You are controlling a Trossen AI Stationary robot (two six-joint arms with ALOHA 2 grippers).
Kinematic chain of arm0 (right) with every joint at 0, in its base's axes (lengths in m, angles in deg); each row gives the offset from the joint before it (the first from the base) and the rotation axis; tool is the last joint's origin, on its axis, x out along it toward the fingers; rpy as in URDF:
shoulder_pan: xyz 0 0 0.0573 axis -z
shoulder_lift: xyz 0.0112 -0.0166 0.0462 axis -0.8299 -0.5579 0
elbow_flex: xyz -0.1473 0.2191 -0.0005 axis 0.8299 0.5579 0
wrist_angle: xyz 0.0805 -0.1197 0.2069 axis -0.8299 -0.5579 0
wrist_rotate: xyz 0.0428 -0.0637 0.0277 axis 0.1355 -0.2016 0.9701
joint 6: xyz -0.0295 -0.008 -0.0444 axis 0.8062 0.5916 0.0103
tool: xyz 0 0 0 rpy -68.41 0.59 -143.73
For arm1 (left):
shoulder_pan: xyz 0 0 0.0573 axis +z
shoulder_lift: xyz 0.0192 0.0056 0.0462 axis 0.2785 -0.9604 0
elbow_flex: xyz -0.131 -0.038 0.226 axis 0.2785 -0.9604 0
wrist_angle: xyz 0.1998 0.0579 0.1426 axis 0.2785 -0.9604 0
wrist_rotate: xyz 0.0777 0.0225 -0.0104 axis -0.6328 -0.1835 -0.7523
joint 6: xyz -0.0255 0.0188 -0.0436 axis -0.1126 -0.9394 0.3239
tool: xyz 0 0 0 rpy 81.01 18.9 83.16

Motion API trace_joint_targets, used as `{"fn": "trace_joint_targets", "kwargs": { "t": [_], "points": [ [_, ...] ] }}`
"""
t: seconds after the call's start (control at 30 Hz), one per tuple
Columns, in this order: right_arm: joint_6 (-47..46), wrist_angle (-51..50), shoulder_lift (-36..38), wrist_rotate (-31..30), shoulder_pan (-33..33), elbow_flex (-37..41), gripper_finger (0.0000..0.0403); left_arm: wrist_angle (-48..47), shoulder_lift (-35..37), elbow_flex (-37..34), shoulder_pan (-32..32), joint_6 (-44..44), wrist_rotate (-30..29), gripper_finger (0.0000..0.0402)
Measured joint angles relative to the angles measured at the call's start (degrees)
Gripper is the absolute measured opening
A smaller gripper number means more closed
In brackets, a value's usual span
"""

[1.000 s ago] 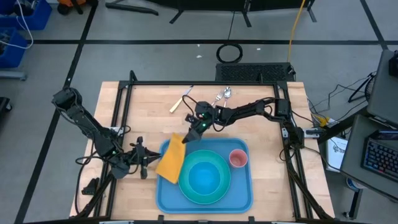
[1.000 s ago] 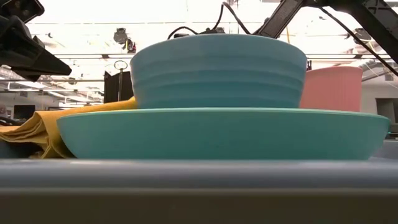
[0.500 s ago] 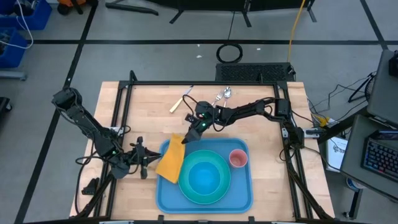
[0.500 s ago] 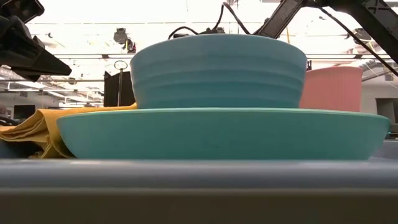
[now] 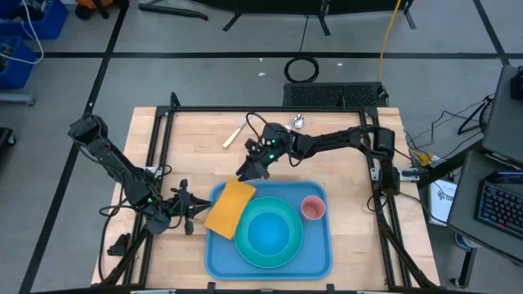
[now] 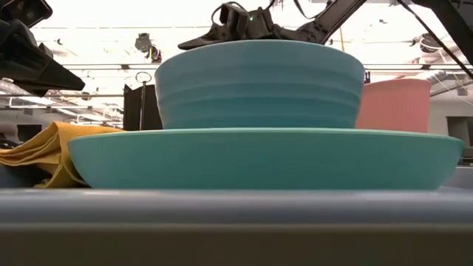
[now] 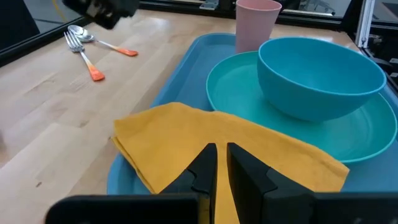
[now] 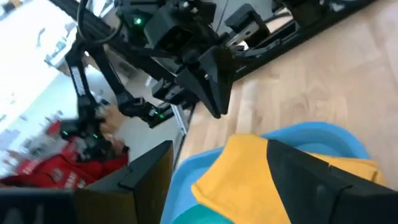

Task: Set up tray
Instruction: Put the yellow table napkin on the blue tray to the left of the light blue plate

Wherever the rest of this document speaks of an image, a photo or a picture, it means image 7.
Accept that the teal plate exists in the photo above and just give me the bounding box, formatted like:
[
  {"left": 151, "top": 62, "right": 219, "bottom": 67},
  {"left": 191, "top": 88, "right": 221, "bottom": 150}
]
[{"left": 205, "top": 50, "right": 398, "bottom": 165}]

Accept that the blue bowl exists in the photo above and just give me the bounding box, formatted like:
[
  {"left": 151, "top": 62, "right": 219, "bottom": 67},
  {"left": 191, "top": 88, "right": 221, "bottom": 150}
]
[{"left": 257, "top": 36, "right": 387, "bottom": 122}]

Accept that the yellow cloth napkin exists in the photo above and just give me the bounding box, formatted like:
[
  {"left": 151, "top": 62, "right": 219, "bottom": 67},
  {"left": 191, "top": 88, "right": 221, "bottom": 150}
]
[{"left": 111, "top": 101, "right": 351, "bottom": 224}]

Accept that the blue plastic tray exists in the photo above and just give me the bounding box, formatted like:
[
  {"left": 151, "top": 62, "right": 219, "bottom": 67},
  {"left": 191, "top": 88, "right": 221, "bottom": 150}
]
[{"left": 106, "top": 32, "right": 398, "bottom": 195}]

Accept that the black metal table frame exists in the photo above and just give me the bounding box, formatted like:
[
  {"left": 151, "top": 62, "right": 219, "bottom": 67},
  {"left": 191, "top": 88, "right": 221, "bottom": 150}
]
[{"left": 0, "top": 0, "right": 398, "bottom": 103}]

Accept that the fork with orange handle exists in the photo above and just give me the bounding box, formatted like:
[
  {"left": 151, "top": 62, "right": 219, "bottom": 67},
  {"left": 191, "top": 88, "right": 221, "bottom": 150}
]
[{"left": 63, "top": 30, "right": 106, "bottom": 82}]

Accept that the pink cup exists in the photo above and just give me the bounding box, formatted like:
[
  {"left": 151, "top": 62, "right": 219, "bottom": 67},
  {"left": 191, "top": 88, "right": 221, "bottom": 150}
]
[{"left": 235, "top": 0, "right": 283, "bottom": 54}]

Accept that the spoon with orange handle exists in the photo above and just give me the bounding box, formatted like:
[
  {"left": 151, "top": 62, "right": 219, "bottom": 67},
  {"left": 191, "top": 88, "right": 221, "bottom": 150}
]
[{"left": 67, "top": 24, "right": 139, "bottom": 57}]

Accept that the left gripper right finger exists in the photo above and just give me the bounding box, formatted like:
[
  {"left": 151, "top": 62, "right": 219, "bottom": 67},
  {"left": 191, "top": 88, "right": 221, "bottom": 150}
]
[{"left": 226, "top": 142, "right": 315, "bottom": 224}]

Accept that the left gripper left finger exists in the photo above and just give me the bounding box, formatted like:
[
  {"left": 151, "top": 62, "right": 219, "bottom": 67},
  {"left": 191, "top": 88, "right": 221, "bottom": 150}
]
[{"left": 161, "top": 142, "right": 218, "bottom": 200}]

